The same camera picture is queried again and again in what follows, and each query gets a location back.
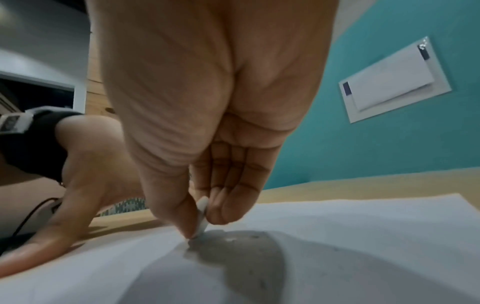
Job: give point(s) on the person's left hand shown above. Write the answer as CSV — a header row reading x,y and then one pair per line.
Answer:
x,y
93,154

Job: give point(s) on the person's right hand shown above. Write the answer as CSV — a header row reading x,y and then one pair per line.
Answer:
x,y
195,89

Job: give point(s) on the white eraser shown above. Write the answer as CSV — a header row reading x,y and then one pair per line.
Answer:
x,y
200,218

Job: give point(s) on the white paper sheet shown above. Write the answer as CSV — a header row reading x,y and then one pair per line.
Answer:
x,y
337,255

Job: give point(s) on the wooden panel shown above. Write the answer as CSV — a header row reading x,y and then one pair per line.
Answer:
x,y
97,95

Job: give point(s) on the patterned cloth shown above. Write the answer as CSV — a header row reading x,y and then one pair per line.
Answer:
x,y
125,205

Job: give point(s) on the white folded paper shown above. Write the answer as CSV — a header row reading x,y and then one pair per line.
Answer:
x,y
390,81

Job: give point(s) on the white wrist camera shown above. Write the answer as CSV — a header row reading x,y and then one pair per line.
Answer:
x,y
13,121

